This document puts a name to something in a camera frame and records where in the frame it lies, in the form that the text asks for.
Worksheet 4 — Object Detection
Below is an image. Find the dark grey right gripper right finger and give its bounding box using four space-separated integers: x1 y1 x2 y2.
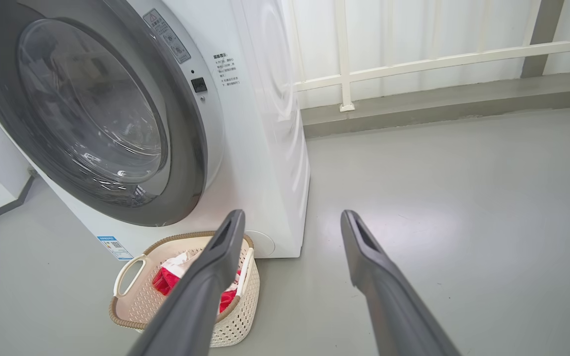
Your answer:
340 210 461 356

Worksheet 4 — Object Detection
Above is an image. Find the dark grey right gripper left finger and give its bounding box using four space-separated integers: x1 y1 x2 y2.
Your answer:
127 209 246 356

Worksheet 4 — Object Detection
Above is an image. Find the red and white garment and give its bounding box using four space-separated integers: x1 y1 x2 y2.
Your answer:
152 250 242 313

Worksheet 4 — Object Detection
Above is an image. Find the black round glass washer door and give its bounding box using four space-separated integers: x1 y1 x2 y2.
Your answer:
0 0 209 227

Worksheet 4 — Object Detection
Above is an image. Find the cream basket with brown rim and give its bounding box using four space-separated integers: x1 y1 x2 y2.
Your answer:
109 231 261 348

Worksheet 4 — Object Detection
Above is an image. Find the white front-load washing machine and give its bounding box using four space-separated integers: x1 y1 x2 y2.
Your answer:
0 0 310 260

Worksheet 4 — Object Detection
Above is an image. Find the white warning label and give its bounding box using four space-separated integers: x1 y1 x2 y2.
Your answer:
213 53 241 89

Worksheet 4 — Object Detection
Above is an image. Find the round white filter cover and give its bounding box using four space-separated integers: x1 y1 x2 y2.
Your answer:
244 230 276 258

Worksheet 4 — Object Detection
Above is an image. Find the blue energy label sticker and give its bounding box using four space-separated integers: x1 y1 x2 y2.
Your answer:
97 235 134 261

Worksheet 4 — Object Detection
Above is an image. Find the white metal railing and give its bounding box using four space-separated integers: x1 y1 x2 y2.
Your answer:
285 0 570 112

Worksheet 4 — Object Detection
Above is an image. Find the grey warning sticker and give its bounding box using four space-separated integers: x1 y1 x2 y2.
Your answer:
142 8 191 64

